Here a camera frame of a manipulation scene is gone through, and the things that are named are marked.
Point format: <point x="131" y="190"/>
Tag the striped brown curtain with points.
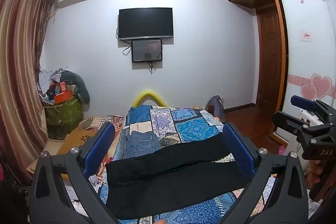
<point x="18" y="56"/>

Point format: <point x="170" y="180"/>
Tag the yellow foam tube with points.
<point x="147" y="95"/>

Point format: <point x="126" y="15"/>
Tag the striped pink cloth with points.
<point x="105" y="119"/>

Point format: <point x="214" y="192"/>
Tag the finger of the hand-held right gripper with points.
<point x="288" y="121"/>
<point x="302" y="102"/>

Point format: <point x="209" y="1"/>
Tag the blue jeans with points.
<point x="143" y="145"/>

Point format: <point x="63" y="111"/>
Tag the small black monitor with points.
<point x="147" y="50"/>

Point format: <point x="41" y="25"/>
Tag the black pants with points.
<point x="170" y="182"/>

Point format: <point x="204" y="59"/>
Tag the grey backpack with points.
<point x="214" y="106"/>

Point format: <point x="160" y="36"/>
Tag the brown wooden door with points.
<point x="270" y="56"/>

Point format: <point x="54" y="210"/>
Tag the person's right hand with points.
<point x="316" y="170"/>

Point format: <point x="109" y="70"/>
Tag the small red box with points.
<point x="63" y="87"/>

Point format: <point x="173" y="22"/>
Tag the orange box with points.
<point x="63" y="97"/>

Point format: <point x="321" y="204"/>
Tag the cardboard box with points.
<point x="78" y="137"/>

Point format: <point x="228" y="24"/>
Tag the dark bag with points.
<point x="13" y="200"/>

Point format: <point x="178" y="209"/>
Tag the grey plush pillow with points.
<point x="78" y="85"/>

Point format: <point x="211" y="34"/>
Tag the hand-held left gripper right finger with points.
<point x="237" y="150"/>

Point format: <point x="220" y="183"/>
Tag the green fabric bag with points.
<point x="63" y="113"/>

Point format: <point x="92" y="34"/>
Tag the pile of light clothes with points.
<point x="48" y="77"/>

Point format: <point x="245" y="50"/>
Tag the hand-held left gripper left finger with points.
<point x="101" y="145"/>

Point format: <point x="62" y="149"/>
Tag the blue patchwork blanket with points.
<point x="194" y="129"/>

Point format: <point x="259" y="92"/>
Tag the black wall television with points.
<point x="145" y="23"/>

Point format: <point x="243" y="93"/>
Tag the pink slippers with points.
<point x="281" y="150"/>

